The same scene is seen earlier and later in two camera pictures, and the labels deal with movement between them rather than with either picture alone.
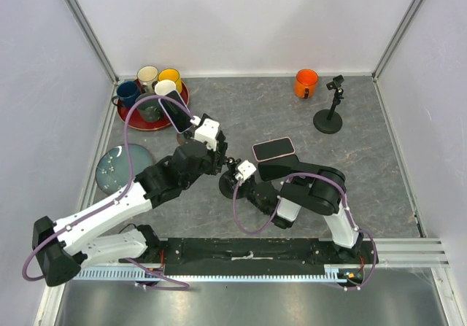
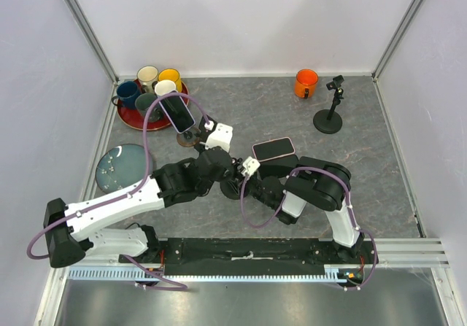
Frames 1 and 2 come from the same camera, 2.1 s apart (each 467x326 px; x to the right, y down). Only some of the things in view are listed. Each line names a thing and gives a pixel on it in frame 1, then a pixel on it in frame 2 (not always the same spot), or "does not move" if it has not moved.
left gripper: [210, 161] -> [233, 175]
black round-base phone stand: [329, 121] does not move
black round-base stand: [228, 179] does not move
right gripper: [246, 182] does not move
